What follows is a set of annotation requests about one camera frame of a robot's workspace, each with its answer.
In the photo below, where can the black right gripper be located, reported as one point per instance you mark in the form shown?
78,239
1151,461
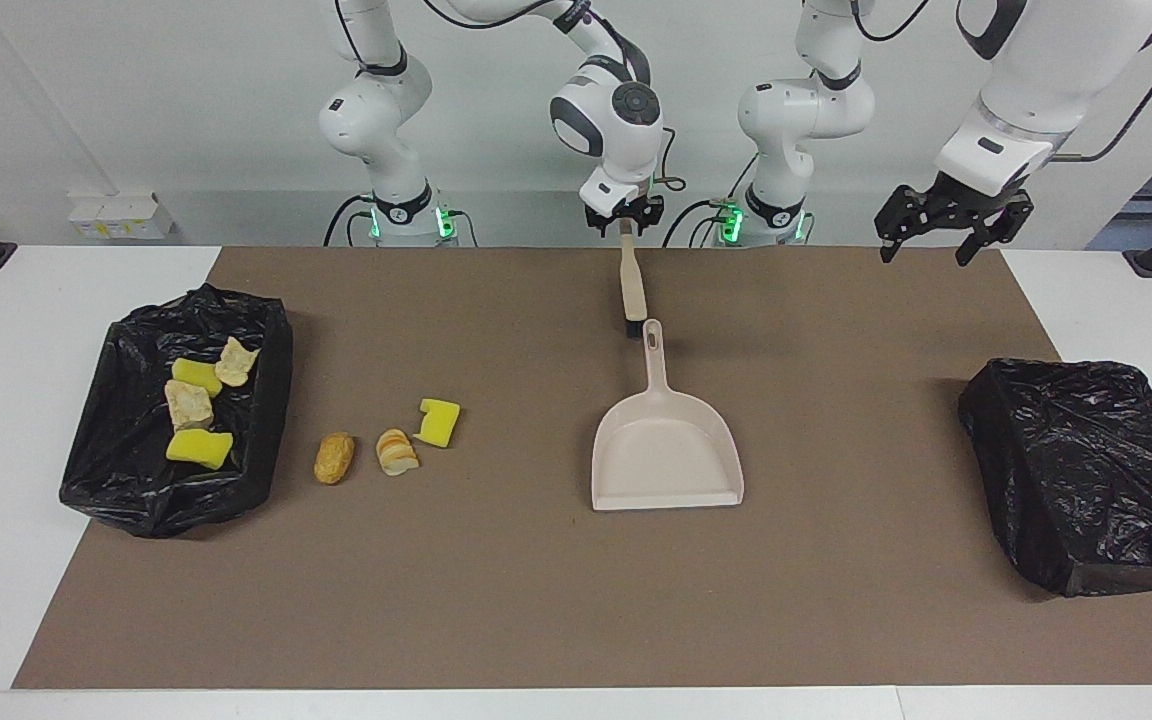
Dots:
626,210

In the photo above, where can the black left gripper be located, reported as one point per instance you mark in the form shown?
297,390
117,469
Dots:
956,198

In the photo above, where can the beige hand brush black bristles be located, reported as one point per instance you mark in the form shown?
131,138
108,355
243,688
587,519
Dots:
632,285

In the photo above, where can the beige plastic dustpan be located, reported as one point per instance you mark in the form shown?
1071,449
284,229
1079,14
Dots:
666,460

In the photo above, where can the yellow sponge piece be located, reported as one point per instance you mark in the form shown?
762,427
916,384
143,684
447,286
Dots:
198,449
196,376
436,422

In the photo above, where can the orange striped bread roll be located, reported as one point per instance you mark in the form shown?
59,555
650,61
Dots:
235,363
396,452

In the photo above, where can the brown oval bun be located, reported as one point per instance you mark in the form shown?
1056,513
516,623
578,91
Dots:
334,458

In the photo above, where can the pale striped bread roll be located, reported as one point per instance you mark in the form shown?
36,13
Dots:
188,404

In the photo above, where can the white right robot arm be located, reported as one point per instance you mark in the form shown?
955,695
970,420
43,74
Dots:
376,110

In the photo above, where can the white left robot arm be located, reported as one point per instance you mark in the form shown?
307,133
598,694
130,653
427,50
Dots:
806,110

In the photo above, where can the black bag lined bin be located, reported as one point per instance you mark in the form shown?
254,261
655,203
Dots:
116,480
1086,470

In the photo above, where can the brown paper table mat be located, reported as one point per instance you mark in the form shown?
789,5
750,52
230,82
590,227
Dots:
536,600

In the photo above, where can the white wall box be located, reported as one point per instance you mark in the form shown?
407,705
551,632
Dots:
121,215

